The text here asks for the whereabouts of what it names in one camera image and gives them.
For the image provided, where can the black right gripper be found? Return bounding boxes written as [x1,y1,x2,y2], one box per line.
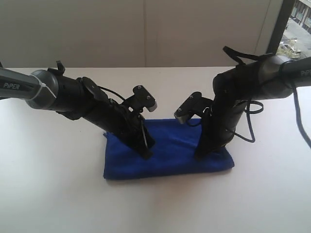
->
[195,101,245,160]

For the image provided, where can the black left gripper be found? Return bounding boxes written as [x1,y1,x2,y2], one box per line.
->
[84,99,155,160]

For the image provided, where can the blue microfibre towel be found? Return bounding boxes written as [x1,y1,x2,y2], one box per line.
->
[103,119,235,181]

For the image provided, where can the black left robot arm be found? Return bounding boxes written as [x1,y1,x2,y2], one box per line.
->
[0,61,157,159]

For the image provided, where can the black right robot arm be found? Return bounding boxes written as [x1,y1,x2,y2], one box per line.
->
[194,47,311,158]

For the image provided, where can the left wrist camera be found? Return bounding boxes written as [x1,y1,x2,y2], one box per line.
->
[122,85,157,113]

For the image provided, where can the black left camera cable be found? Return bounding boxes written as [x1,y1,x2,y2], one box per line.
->
[98,86,127,100]

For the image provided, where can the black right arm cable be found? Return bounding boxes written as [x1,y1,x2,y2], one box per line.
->
[293,86,311,146]

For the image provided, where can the dark window frame post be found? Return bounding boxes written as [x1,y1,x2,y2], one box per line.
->
[266,0,295,54]

